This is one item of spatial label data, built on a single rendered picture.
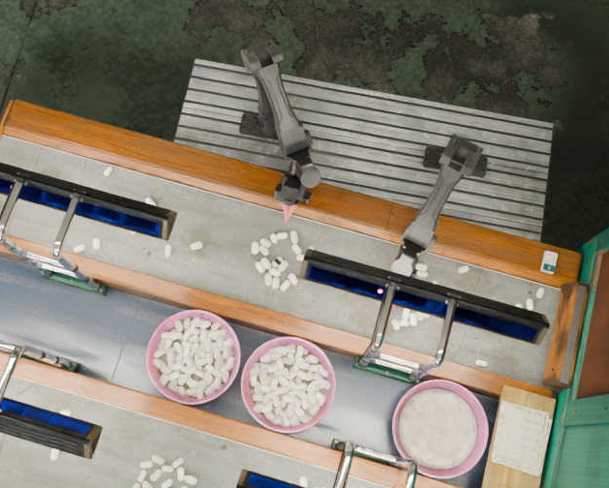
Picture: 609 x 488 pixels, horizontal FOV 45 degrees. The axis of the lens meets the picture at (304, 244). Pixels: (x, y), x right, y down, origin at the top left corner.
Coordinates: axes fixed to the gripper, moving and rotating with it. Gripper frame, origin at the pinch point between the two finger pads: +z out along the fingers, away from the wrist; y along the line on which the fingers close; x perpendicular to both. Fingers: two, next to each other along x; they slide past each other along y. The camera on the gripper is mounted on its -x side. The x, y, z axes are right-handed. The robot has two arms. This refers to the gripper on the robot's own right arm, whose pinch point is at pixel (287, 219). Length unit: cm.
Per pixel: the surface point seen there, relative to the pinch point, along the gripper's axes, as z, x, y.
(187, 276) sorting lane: 22.3, -9.2, -24.1
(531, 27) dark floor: -53, 152, 71
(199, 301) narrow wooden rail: 25.6, -15.3, -17.7
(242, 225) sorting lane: 7.3, 3.6, -13.1
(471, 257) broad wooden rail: -1, 8, 55
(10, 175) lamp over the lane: -6, -34, -68
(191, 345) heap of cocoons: 36.5, -21.8, -16.5
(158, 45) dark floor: -11, 117, -83
